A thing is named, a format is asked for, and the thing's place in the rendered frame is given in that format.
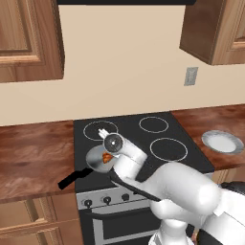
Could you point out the grey wall outlet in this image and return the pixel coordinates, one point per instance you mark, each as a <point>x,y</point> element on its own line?
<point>190,76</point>

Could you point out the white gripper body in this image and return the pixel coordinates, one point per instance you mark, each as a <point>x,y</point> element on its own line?
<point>103,133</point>

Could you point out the black stove knob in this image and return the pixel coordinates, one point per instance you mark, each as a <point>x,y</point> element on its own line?
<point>125,196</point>
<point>106,200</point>
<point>87,202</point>

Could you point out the black stove with hob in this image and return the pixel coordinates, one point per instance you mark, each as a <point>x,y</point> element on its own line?
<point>134,150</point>

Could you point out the wooden wall cupboard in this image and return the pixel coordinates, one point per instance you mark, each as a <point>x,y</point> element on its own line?
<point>25,38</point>
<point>220,28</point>

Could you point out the wooden base cupboard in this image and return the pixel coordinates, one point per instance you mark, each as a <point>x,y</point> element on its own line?
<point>228,175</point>

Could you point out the grey round plate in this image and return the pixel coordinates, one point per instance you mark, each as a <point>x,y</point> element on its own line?
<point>221,142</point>

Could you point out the black range hood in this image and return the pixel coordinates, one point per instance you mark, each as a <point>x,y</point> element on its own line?
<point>127,2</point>

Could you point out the black oven door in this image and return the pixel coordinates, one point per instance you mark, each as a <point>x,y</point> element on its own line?
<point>127,228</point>

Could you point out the wooden cupboard door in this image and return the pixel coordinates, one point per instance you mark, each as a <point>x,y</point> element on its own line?
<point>38,237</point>

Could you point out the wooden drawer front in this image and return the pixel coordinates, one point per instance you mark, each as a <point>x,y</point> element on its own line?
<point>28,212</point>

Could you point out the brown croissant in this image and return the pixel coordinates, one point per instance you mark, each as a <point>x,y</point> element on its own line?
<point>107,157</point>

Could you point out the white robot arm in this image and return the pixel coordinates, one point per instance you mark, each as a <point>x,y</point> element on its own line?
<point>182,188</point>

